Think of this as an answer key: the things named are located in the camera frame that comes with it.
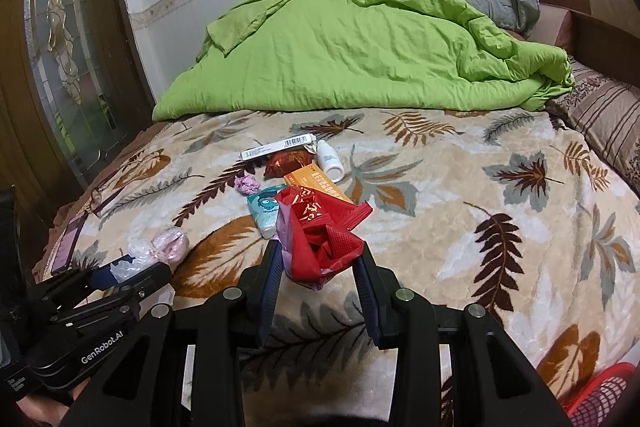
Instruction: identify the red wrapper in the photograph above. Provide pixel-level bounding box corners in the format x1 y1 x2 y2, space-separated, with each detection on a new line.
276 185 372 291

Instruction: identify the pink white plastic bag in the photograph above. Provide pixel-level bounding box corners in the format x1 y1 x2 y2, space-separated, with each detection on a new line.
110 227 190 283

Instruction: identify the teal white packet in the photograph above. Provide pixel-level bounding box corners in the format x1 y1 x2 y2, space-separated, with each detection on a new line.
247 184 286 239

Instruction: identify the left hand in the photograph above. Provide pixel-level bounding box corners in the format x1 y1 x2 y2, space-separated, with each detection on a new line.
16 395 70 426

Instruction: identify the smartphone with purple screen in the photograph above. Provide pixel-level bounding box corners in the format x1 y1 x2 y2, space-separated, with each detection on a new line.
50 211 88 274

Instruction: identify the purple crumpled paper ball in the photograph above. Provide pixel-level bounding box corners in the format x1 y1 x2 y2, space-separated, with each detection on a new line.
233 174 260 196

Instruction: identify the orange box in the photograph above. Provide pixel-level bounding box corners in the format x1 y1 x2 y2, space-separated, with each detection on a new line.
284 164 350 202

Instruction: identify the shiny red-brown foil wrapper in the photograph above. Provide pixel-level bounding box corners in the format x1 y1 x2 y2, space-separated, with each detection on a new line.
264 148 314 179

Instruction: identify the small white bottle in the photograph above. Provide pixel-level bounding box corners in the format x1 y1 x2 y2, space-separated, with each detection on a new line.
317 140 345 183

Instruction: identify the long white barcode box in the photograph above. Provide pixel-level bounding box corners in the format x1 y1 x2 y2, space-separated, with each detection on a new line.
240 133 317 161

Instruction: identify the leaf-patterned beige blanket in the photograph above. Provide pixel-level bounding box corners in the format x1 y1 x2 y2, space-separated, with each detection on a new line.
38 109 639 402

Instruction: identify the wooden glass-panel door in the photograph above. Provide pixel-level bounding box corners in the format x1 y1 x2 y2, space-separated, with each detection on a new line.
0 0 156 218

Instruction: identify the red plastic basket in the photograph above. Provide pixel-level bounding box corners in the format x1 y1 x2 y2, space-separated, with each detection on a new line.
565 362 637 427

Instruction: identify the green quilt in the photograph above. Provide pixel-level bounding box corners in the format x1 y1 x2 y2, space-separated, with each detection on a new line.
152 0 575 121

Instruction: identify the striped brown pillow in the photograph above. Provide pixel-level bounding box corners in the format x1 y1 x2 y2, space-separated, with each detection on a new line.
547 56 640 194

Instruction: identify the brown wooden headboard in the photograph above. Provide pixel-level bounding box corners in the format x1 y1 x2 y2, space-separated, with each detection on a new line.
524 0 640 90

